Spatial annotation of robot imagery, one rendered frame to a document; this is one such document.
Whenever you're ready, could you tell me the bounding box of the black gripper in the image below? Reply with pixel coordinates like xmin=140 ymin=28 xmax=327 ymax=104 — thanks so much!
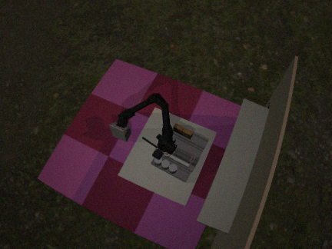
xmin=152 ymin=144 xmax=165 ymax=160

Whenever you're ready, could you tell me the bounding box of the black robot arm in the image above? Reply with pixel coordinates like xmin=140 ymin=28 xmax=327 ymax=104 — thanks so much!
xmin=116 ymin=93 xmax=177 ymax=154

